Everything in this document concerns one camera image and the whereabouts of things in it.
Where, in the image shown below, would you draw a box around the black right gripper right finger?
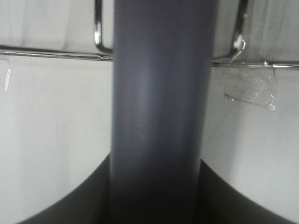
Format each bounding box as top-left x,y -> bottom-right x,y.
198,161 -> 299,224

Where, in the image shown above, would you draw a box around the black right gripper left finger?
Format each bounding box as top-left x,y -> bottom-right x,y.
21,156 -> 109,224

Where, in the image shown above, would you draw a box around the purple brush black bristles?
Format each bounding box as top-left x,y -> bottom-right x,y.
109,0 -> 219,224

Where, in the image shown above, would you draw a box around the clear adhesive tape piece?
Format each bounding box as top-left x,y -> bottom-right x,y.
212,67 -> 277,110

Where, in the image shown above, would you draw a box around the chrome wire rack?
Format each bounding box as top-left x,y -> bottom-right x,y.
0,0 -> 299,70

